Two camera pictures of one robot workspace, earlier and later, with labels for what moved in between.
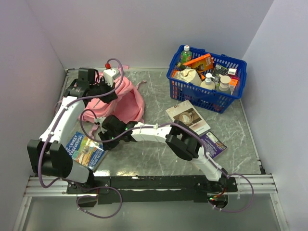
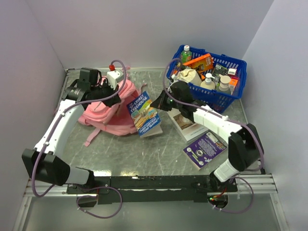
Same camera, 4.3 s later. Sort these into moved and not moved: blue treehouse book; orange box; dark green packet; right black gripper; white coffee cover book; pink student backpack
Moved: blue treehouse book; right black gripper
Not moved: dark green packet; pink student backpack; orange box; white coffee cover book
